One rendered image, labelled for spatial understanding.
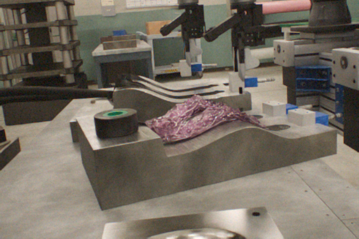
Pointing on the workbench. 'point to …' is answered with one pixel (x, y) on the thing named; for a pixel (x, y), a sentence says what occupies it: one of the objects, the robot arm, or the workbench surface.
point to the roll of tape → (116, 122)
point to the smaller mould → (199, 226)
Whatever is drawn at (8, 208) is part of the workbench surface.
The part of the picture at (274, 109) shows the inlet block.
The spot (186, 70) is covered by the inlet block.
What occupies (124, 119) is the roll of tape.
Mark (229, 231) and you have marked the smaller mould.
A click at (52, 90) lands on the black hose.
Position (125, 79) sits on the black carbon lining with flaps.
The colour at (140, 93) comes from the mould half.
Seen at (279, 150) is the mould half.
